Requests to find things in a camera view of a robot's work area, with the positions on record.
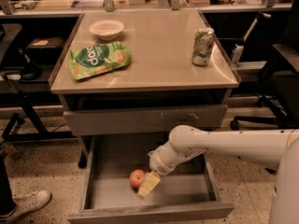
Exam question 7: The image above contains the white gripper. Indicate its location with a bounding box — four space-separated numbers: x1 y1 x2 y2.
137 146 175 198

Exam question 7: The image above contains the red apple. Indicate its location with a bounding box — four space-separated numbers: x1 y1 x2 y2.
129 169 146 189

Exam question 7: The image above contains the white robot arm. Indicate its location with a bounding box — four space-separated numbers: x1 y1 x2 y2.
138 125 299 224

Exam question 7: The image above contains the open grey middle drawer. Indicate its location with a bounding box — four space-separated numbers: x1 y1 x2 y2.
67 133 234 224

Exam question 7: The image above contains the closed grey top drawer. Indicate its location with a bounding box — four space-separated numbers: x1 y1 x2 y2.
64 105 227 136

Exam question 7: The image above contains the grey drawer cabinet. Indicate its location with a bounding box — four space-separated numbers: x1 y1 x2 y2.
51 9 239 157

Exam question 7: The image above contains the white sneaker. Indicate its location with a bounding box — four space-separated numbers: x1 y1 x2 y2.
0 190 51 224

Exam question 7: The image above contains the green snack bag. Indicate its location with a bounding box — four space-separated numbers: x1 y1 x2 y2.
68 41 132 80

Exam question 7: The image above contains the dark trouser leg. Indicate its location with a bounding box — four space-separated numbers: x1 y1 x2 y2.
0 156 16 216

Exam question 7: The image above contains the green white soda can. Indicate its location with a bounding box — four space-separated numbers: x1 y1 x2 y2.
192 27 214 66

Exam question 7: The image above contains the white paper bowl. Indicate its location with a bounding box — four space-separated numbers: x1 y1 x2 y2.
89 20 124 41

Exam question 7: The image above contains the black office chair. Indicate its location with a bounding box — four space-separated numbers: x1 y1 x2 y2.
230 0 299 130

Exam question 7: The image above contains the black box with label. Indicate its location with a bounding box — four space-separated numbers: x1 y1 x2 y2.
26 36 64 56

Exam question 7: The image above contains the black desk frame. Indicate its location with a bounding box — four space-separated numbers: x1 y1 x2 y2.
0 23 76 143

